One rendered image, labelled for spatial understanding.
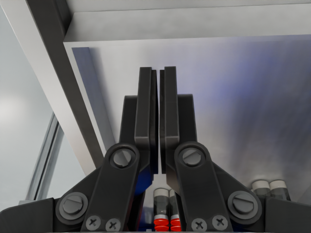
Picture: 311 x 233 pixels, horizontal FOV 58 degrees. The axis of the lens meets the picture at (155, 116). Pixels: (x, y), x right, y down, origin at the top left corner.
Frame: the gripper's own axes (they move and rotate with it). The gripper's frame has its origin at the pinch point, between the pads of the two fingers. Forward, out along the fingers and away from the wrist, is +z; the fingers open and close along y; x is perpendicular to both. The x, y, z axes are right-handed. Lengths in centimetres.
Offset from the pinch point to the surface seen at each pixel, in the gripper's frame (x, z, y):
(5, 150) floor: -151, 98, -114
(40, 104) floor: -104, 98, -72
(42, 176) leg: -51, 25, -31
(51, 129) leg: -51, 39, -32
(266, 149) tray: -18.0, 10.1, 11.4
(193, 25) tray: -0.5, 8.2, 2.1
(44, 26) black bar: -0.3, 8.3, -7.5
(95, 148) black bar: -14.5, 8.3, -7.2
